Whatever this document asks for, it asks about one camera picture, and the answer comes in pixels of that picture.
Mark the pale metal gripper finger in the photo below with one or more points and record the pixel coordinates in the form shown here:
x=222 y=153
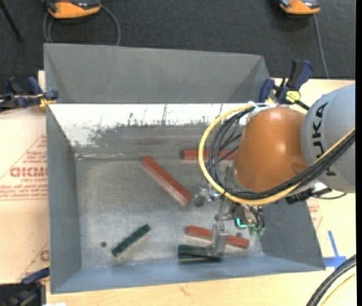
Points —
x=223 y=242
x=215 y=241

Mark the red-brown flat block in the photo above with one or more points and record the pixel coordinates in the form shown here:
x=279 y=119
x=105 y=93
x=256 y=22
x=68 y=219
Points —
x=193 y=154
x=166 y=178
x=198 y=231

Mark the dark green flat block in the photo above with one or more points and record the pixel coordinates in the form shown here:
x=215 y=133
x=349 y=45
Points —
x=192 y=253
x=130 y=240

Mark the grey metal bin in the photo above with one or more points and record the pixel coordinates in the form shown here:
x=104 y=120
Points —
x=136 y=186

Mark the brown cardboard board red print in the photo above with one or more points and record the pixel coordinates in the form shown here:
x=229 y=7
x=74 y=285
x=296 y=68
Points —
x=15 y=222

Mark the black cylinder on white bracket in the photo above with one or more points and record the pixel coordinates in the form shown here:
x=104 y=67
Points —
x=299 y=198

